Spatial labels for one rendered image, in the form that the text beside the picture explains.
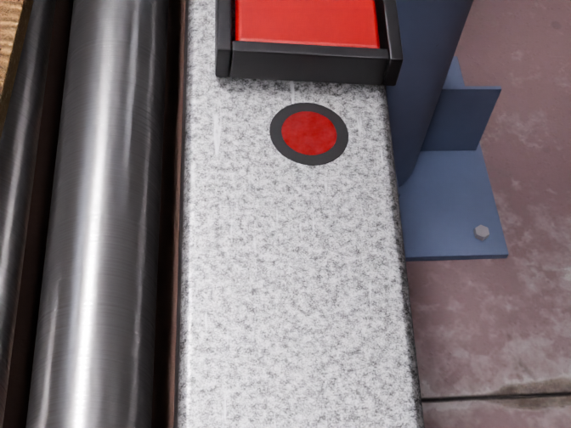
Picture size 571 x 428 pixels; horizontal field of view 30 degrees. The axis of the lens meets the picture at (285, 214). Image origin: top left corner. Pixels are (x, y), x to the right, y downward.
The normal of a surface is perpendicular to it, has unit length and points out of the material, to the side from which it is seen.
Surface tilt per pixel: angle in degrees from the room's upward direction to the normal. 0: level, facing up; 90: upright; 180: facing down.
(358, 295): 0
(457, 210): 0
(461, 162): 0
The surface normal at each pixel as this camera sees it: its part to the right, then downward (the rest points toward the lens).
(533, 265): 0.11, -0.57
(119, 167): 0.34, -0.54
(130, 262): 0.62, -0.46
